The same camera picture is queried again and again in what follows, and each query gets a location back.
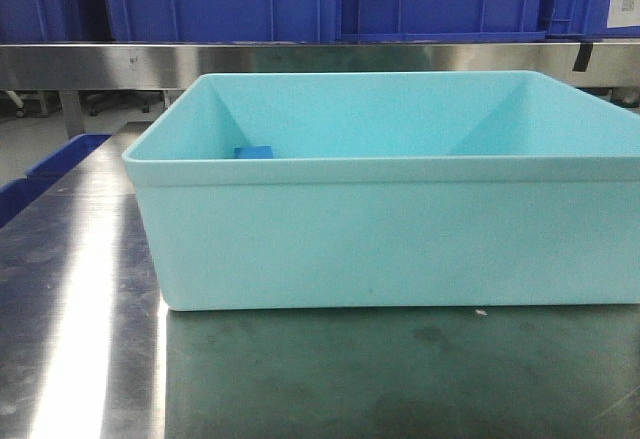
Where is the small blue cube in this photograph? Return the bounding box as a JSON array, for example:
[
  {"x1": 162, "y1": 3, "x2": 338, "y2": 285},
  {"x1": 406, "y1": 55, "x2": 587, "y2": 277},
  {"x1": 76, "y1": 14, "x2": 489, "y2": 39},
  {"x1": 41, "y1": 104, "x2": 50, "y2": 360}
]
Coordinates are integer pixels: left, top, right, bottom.
[{"x1": 234, "y1": 146, "x2": 274, "y2": 160}]

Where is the light turquoise plastic bin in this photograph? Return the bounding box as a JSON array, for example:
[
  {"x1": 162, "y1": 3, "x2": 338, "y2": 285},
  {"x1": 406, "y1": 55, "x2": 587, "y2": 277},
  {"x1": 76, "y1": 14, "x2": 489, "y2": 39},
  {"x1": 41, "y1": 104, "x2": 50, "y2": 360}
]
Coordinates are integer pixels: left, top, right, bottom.
[{"x1": 123, "y1": 71, "x2": 639, "y2": 311}]

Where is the blue crate upper middle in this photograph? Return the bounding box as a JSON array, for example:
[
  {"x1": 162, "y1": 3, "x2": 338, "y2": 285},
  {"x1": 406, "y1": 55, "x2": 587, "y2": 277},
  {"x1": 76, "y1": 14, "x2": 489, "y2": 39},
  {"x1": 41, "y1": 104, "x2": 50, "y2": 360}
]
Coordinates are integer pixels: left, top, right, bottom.
[{"x1": 106, "y1": 0, "x2": 341, "y2": 43}]

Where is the black office chair base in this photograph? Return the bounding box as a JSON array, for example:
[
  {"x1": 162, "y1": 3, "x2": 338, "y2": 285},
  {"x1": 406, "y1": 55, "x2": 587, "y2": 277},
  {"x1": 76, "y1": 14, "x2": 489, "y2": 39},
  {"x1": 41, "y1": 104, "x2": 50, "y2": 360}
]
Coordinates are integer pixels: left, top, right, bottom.
[{"x1": 84, "y1": 89, "x2": 150, "y2": 117}]

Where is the black tape strip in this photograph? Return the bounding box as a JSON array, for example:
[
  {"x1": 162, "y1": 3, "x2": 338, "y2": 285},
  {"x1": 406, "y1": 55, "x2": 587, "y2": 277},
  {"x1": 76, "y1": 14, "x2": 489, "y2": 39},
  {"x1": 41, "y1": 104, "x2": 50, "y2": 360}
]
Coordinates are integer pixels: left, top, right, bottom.
[{"x1": 573, "y1": 42, "x2": 594, "y2": 72}]

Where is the blue bin beside table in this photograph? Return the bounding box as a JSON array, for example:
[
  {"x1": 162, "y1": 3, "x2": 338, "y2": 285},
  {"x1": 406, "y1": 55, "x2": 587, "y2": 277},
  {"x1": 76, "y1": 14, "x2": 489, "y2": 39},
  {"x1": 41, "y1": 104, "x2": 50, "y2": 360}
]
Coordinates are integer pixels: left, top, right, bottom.
[{"x1": 1, "y1": 134, "x2": 111, "y2": 227}]

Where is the blue crate upper left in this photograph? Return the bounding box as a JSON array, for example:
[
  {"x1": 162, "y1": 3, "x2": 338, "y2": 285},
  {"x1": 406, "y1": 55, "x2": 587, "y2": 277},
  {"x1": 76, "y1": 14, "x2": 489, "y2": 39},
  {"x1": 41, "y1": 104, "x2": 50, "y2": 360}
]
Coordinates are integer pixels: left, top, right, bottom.
[{"x1": 1, "y1": 0, "x2": 111, "y2": 44}]

